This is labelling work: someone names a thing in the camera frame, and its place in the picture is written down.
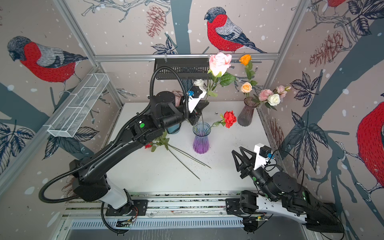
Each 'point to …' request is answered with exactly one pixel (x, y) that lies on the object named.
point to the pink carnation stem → (281, 90)
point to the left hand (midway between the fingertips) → (207, 101)
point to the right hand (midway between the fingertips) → (233, 153)
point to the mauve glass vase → (245, 117)
